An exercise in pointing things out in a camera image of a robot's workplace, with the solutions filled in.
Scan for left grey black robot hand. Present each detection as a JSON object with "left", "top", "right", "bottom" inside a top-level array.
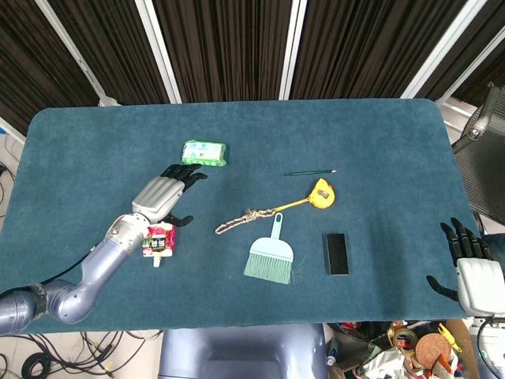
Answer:
[{"left": 131, "top": 163, "right": 208, "bottom": 228}]

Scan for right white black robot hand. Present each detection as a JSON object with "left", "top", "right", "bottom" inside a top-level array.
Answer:
[{"left": 425, "top": 217, "right": 505, "bottom": 318}]

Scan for braided jute rope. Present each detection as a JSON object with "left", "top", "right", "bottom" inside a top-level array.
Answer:
[{"left": 214, "top": 207, "right": 278, "bottom": 236}]

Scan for yellow tape measure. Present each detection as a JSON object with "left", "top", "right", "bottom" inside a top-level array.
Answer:
[{"left": 271, "top": 178, "right": 338, "bottom": 214}]

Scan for light blue hand brush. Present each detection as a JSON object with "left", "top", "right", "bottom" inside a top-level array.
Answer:
[{"left": 243, "top": 212, "right": 295, "bottom": 286}]

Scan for red spouted drink pouch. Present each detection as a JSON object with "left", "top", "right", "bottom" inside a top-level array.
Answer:
[{"left": 141, "top": 221, "right": 178, "bottom": 269}]

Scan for yellow plastic clip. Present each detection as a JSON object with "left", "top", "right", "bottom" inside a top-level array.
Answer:
[{"left": 437, "top": 322, "right": 463, "bottom": 353}]

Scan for green wet wipes pack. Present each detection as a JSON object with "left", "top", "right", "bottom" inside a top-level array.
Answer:
[{"left": 181, "top": 139, "right": 229, "bottom": 168}]

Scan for round cork coaster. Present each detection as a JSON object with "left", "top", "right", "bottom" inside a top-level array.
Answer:
[{"left": 415, "top": 332, "right": 453, "bottom": 366}]

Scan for cardboard clutter box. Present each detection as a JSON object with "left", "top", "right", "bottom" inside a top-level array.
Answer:
[{"left": 388, "top": 318, "right": 481, "bottom": 379}]

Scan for black mesh office chair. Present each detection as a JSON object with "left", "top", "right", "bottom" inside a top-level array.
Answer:
[{"left": 451, "top": 81, "right": 505, "bottom": 227}]

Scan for teal table cloth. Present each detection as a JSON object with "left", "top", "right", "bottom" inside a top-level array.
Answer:
[{"left": 0, "top": 98, "right": 477, "bottom": 335}]

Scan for black whiteboard eraser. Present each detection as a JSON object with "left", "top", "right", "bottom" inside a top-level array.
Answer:
[{"left": 325, "top": 232, "right": 351, "bottom": 277}]

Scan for green pencil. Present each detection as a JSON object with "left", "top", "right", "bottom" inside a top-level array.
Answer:
[{"left": 281, "top": 169, "right": 338, "bottom": 177}]

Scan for black pleated curtain panel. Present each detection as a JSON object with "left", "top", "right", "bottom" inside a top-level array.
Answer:
[
  {"left": 290, "top": 0, "right": 469, "bottom": 100},
  {"left": 47, "top": 0, "right": 170, "bottom": 106},
  {"left": 152, "top": 0, "right": 295, "bottom": 103}
]

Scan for blue-grey robot torso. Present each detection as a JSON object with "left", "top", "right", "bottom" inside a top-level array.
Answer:
[{"left": 157, "top": 323, "right": 331, "bottom": 379}]

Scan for white frame post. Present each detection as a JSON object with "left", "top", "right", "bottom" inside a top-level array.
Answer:
[
  {"left": 34, "top": 0, "right": 122, "bottom": 107},
  {"left": 436, "top": 26, "right": 505, "bottom": 104},
  {"left": 278, "top": 0, "right": 309, "bottom": 101},
  {"left": 134, "top": 0, "right": 183, "bottom": 105},
  {"left": 399, "top": 0, "right": 487, "bottom": 100}
]

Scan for black floor cables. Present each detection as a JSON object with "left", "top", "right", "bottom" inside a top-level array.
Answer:
[{"left": 0, "top": 330, "right": 161, "bottom": 379}]

